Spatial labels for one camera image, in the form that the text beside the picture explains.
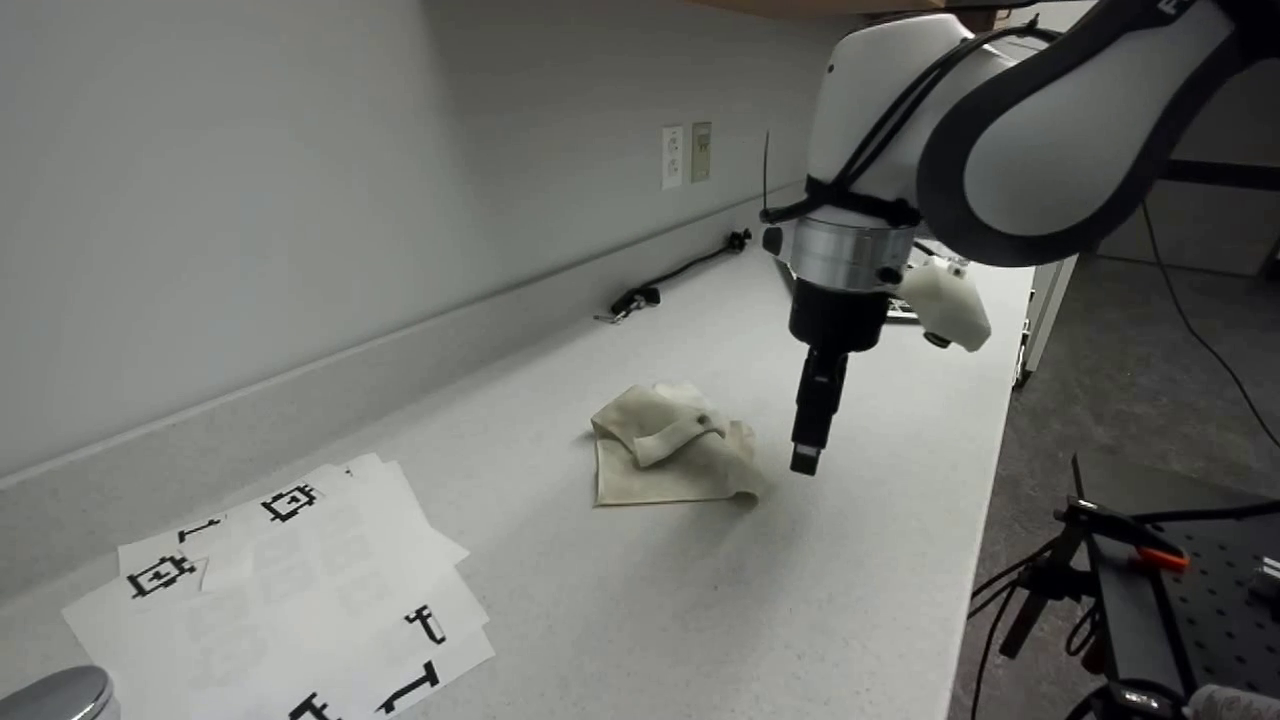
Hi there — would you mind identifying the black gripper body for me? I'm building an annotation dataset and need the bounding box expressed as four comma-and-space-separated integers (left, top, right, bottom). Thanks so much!
789, 278, 896, 359

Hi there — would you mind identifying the cream cloth towel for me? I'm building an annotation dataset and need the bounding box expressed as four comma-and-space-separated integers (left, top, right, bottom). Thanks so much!
588, 378, 778, 510

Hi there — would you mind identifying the grey counter backsplash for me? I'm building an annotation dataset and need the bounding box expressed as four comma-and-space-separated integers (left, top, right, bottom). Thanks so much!
0, 176, 817, 602

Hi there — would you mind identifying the orange and black clamp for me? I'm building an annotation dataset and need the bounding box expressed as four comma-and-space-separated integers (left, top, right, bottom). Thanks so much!
1066, 494, 1191, 576

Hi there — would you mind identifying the black tripod stand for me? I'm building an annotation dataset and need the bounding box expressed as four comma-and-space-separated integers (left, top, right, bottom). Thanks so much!
1155, 157, 1280, 191

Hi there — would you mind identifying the black perforated breadboard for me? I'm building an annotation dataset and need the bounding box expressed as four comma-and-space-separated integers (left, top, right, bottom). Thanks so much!
1083, 503, 1280, 705

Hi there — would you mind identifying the white printed paper sheet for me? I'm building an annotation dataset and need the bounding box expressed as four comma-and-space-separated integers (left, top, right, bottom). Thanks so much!
57, 537, 495, 720
118, 452, 473, 615

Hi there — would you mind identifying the grey padded cover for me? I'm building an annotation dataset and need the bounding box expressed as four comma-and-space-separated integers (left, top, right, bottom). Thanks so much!
1183, 678, 1280, 720

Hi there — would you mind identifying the silver metal dome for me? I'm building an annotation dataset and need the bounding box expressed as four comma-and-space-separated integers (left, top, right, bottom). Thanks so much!
0, 662, 121, 720

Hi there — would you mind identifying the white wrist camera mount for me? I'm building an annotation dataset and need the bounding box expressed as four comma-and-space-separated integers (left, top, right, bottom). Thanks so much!
891, 250, 998, 355

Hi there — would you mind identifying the white wall outlet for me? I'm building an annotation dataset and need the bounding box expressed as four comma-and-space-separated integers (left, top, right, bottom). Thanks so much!
661, 122, 687, 191

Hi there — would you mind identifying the black cable bundle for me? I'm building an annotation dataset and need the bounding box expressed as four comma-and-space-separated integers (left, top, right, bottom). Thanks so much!
963, 515, 1111, 720

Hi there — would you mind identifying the thin black hanging cable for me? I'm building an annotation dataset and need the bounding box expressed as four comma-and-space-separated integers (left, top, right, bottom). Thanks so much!
1137, 235, 1280, 452

